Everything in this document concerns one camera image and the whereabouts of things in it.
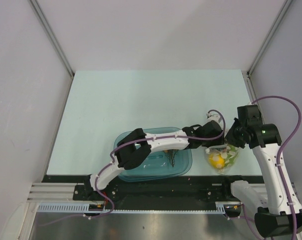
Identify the green fake food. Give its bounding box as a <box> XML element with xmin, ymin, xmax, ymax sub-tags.
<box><xmin>224</xmin><ymin>145</ymin><xmax>239</xmax><ymax>167</ymax></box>

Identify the clear polka dot zip bag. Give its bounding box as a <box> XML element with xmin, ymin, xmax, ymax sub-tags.
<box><xmin>204</xmin><ymin>143</ymin><xmax>240</xmax><ymax>175</ymax></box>

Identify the yellow fake lemon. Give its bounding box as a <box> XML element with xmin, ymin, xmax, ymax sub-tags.
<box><xmin>208</xmin><ymin>153</ymin><xmax>225</xmax><ymax>169</ymax></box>

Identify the brown fake berry bunch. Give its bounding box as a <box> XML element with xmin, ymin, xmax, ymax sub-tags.
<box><xmin>163</xmin><ymin>149</ymin><xmax>179</xmax><ymax>167</ymax></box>

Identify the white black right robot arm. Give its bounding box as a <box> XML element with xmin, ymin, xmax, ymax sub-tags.
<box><xmin>221</xmin><ymin>104</ymin><xmax>302</xmax><ymax>238</ymax></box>

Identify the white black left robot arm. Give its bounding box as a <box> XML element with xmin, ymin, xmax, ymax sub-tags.
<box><xmin>84</xmin><ymin>120</ymin><xmax>226</xmax><ymax>200</ymax></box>

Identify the teal transparent plastic container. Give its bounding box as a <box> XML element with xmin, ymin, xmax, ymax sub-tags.
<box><xmin>113</xmin><ymin>126</ymin><xmax>194</xmax><ymax>182</ymax></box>

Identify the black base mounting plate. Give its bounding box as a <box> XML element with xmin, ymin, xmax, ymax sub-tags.
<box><xmin>42</xmin><ymin>175</ymin><xmax>265</xmax><ymax>202</ymax></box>

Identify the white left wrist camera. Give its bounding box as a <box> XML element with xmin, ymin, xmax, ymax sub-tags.
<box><xmin>206</xmin><ymin>112</ymin><xmax>222</xmax><ymax>124</ymax></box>

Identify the right aluminium corner post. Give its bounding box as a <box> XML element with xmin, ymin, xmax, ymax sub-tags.
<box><xmin>245</xmin><ymin>0</ymin><xmax>294</xmax><ymax>76</ymax></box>

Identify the aluminium corner post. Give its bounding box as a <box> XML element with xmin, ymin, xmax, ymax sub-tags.
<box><xmin>28</xmin><ymin>0</ymin><xmax>76</xmax><ymax>77</ymax></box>
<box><xmin>245</xmin><ymin>0</ymin><xmax>294</xmax><ymax>76</ymax></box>

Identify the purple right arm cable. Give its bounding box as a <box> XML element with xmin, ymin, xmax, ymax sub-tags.
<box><xmin>225</xmin><ymin>95</ymin><xmax>302</xmax><ymax>240</ymax></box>

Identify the aluminium front frame rail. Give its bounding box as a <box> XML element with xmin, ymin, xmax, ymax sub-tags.
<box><xmin>27</xmin><ymin>183</ymin><xmax>299</xmax><ymax>205</ymax></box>

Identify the left aluminium corner post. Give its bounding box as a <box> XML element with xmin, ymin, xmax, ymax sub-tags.
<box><xmin>28</xmin><ymin>0</ymin><xmax>76</xmax><ymax>77</ymax></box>

